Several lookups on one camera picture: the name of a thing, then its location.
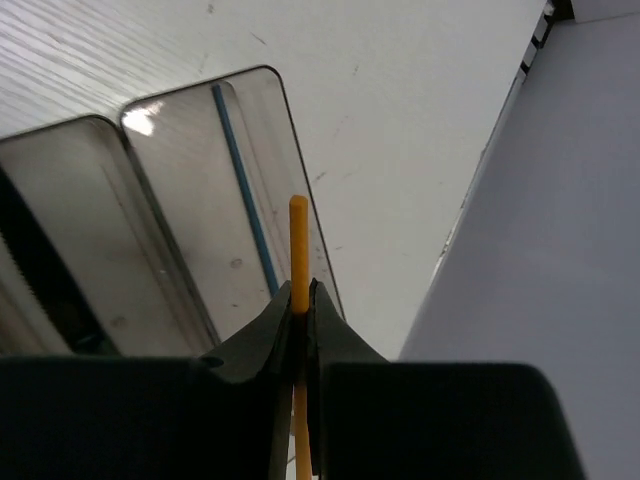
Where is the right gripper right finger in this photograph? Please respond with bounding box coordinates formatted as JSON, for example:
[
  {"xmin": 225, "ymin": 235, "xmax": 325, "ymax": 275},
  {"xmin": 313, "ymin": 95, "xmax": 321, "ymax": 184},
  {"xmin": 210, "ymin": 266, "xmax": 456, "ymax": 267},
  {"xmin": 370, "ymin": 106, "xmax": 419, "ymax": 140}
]
[{"xmin": 307, "ymin": 281, "xmax": 585, "ymax": 479}]

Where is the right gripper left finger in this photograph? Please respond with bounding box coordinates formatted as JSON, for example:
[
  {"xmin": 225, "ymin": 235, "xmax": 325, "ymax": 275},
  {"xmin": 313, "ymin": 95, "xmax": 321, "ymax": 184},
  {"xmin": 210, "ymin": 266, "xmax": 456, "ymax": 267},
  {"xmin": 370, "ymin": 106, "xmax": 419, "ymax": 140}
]
[{"xmin": 1, "ymin": 284, "xmax": 292, "ymax": 479}]

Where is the blue chopstick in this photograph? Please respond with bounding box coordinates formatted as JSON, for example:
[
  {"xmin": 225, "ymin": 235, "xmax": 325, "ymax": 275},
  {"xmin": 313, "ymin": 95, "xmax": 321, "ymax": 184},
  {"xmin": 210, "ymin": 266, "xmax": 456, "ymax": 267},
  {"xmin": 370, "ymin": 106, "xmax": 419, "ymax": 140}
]
[{"xmin": 211, "ymin": 83, "xmax": 279, "ymax": 296}]

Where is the orange chopstick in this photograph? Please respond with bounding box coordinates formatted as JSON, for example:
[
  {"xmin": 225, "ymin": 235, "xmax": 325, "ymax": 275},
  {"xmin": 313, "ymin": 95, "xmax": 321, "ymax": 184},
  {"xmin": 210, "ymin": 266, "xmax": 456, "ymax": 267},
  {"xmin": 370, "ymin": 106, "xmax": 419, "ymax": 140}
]
[{"xmin": 289, "ymin": 195, "xmax": 313, "ymax": 479}]

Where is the black knife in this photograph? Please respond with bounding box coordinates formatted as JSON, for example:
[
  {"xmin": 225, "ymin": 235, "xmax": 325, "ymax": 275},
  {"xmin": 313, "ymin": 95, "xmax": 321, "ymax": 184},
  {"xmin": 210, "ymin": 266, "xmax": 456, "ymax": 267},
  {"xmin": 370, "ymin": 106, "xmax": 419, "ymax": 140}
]
[{"xmin": 1, "ymin": 172, "xmax": 118, "ymax": 355}]

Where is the clear four-slot utensil organizer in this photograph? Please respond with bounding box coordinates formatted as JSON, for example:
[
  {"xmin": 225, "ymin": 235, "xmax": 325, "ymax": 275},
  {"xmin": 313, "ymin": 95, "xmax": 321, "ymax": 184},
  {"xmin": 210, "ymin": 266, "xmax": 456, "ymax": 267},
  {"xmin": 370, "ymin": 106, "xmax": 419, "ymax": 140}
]
[{"xmin": 0, "ymin": 64, "xmax": 347, "ymax": 357}]

